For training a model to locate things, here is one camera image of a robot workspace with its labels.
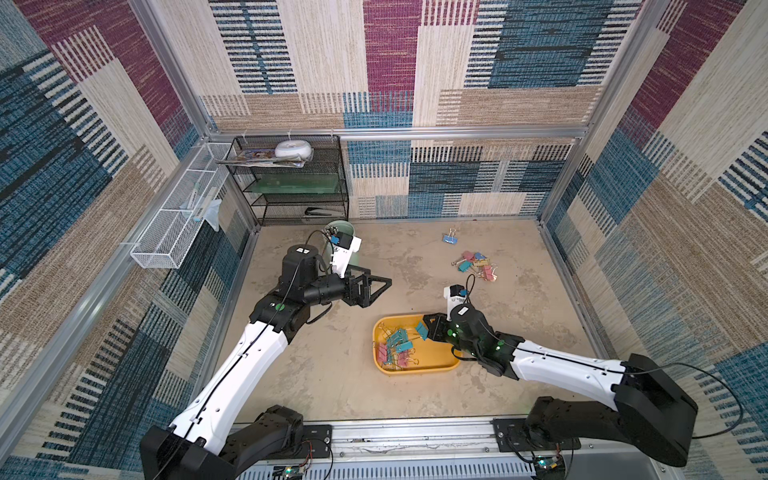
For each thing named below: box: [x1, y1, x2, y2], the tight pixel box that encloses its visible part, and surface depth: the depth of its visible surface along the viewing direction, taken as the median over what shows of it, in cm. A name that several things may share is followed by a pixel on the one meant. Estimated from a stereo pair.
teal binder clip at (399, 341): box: [386, 328, 413, 353], surface depth 89 cm
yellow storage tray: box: [372, 314, 462, 375], surface depth 87 cm
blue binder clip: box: [443, 228, 459, 245], surface depth 117 cm
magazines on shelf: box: [215, 149, 314, 168], surface depth 82 cm
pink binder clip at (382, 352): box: [377, 342, 388, 364], surface depth 86 cm
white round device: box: [274, 139, 312, 160], surface depth 91 cm
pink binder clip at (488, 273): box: [483, 265, 498, 282], surface depth 104 cm
